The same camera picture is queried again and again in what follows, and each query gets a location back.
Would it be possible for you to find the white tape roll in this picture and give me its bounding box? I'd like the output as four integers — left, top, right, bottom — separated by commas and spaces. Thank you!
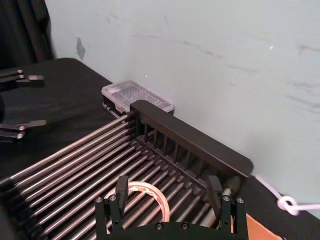
104, 181, 171, 227

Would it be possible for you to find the clear plastic case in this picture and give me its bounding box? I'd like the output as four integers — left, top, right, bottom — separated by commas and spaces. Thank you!
101, 79, 175, 119

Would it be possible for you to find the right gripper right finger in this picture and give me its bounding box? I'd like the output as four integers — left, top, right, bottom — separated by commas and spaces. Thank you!
206, 174, 247, 236

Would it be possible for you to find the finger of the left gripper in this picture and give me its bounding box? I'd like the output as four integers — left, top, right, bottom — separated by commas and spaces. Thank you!
0, 69, 45, 88
0, 119, 48, 144

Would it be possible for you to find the black rack with steel bars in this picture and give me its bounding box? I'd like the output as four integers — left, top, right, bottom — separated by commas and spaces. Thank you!
0, 99, 254, 240

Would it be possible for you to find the black table cloth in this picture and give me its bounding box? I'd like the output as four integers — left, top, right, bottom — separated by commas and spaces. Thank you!
0, 57, 320, 240

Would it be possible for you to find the shallow brown cardboard tray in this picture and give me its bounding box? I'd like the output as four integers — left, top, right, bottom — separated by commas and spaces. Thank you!
231, 212, 283, 240

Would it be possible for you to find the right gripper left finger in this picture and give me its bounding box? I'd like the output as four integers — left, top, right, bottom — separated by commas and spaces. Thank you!
94, 175, 129, 236

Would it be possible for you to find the black curtain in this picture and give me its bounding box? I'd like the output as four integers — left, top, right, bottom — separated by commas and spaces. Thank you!
0, 0, 56, 71

